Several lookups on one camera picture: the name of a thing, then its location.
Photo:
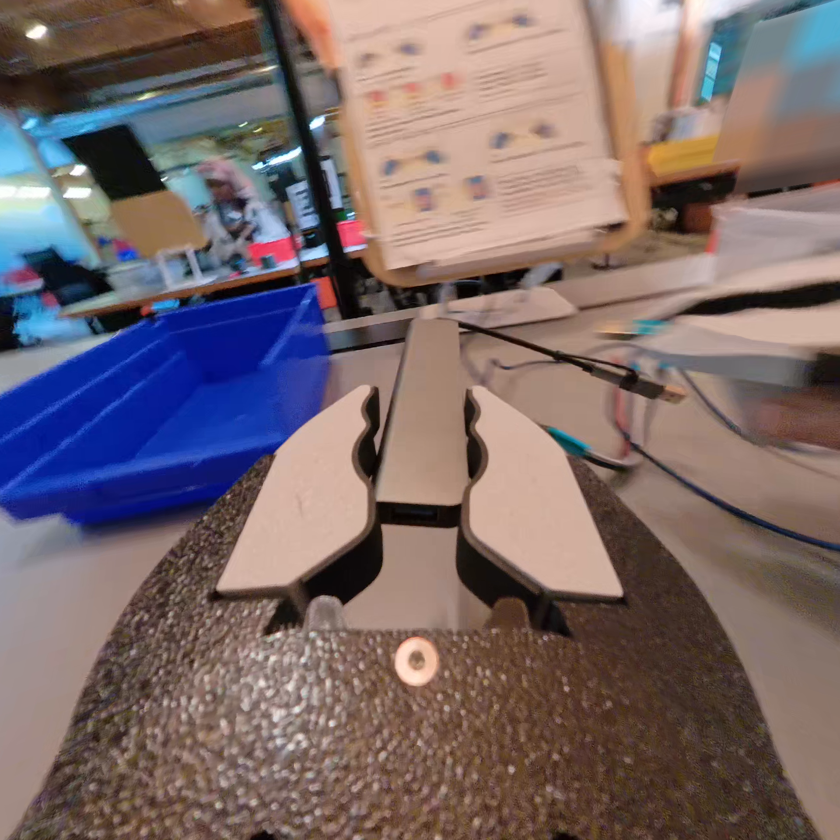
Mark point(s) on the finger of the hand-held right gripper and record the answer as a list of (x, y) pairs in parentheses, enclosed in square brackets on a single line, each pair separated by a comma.
[(774, 279), (735, 344)]

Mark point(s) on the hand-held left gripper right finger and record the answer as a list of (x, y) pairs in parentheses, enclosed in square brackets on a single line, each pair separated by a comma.
[(538, 518)]

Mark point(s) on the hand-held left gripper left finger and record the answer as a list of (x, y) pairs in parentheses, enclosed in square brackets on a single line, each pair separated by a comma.
[(295, 518)]

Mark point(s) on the grey slim USB hub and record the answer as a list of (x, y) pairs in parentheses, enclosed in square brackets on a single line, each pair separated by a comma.
[(420, 426)]

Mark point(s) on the blue plastic bin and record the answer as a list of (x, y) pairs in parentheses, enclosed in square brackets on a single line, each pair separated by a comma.
[(164, 407)]

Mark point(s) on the grey desk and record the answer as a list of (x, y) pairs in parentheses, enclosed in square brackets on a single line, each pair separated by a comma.
[(722, 590)]

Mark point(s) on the person's right hand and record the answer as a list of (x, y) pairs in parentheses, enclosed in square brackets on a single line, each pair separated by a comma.
[(804, 420)]

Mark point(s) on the yellow bin stack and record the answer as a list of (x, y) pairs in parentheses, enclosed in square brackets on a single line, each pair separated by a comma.
[(682, 154)]

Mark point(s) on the wooden document stand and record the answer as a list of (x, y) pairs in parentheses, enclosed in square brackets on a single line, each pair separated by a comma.
[(633, 197)]

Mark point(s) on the red box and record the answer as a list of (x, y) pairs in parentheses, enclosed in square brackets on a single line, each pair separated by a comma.
[(272, 250)]

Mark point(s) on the black metal pole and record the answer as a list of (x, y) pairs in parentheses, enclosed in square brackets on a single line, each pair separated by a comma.
[(308, 164)]

